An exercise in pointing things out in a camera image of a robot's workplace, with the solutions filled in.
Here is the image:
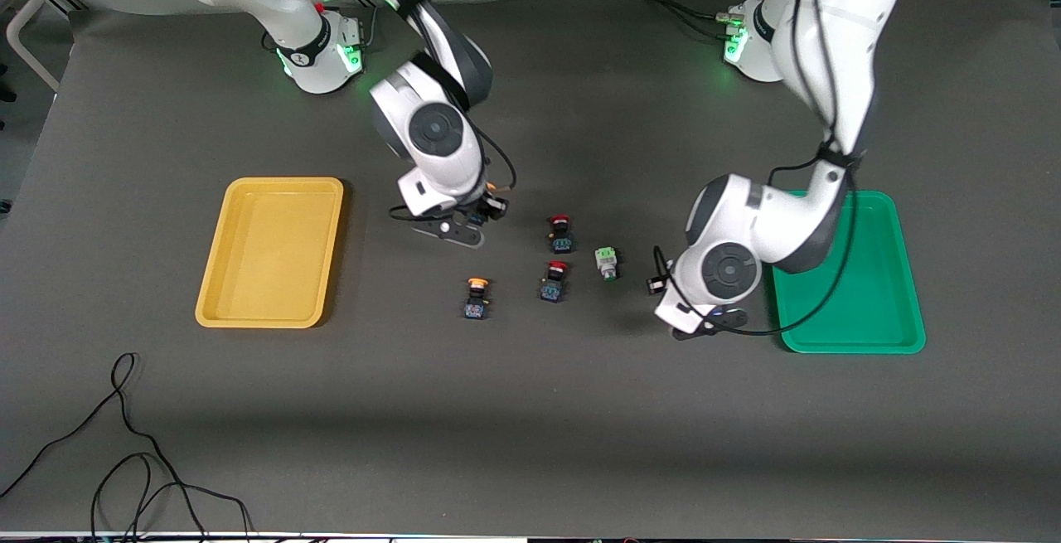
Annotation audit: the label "yellow plastic tray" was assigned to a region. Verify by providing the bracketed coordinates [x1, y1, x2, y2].
[195, 177, 345, 329]

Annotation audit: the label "dark grey table mat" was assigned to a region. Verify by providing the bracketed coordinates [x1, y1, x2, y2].
[0, 0, 1061, 540]

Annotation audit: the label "green plastic tray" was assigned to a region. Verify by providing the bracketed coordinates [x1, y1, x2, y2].
[771, 190, 927, 355]

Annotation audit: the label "red push button switch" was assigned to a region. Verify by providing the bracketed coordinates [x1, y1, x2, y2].
[540, 260, 569, 303]
[547, 214, 576, 255]

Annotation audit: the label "black right base cables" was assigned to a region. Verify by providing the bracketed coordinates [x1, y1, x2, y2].
[264, 0, 379, 55]

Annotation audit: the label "black base cables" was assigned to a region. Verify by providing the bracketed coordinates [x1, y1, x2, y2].
[626, 0, 776, 42]
[264, 0, 379, 55]

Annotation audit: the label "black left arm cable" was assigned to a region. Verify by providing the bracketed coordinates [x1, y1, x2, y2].
[651, 0, 861, 337]

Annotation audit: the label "black left base cables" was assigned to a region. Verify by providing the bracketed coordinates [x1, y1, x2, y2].
[626, 0, 776, 42]

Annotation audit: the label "thin black loose cable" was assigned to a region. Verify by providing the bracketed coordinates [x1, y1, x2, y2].
[0, 351, 254, 542]

